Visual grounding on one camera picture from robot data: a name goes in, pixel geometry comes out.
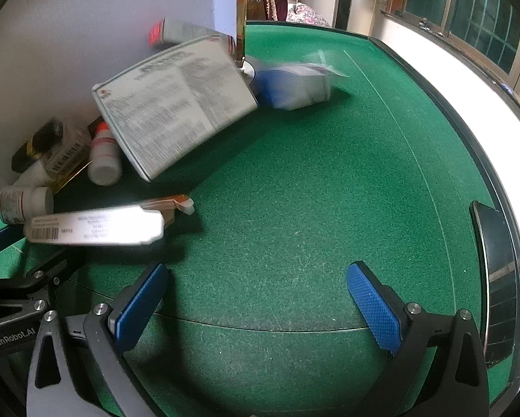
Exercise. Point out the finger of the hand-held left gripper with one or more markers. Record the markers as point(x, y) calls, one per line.
point(38, 274)
point(3, 238)

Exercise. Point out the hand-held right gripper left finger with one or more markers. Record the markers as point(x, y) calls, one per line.
point(140, 306)

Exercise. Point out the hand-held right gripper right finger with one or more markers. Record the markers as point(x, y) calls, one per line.
point(373, 308)

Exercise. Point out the long white barcoded box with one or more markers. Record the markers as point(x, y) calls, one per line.
point(94, 228)

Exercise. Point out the black gold-banded lipstick tube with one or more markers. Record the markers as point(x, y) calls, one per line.
point(36, 143)

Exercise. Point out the white labelled jar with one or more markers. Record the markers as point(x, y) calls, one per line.
point(23, 205)

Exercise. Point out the barcoded small box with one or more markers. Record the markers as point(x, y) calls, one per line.
point(70, 156)

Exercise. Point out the black phone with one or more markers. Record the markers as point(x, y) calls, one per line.
point(499, 286)

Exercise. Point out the white bottle red cap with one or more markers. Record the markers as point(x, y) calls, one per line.
point(105, 158)

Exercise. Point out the large white printed box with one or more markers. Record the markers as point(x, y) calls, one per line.
point(177, 104)

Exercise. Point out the blue white medicine box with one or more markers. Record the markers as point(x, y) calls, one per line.
point(294, 89)

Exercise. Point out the round table centre console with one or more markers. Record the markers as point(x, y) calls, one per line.
point(248, 74)

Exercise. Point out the silver box red end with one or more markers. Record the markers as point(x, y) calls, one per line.
point(181, 32)

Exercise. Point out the pink floral cloth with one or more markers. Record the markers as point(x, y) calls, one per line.
point(305, 14)

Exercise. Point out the barred window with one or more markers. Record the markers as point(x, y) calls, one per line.
point(468, 8)

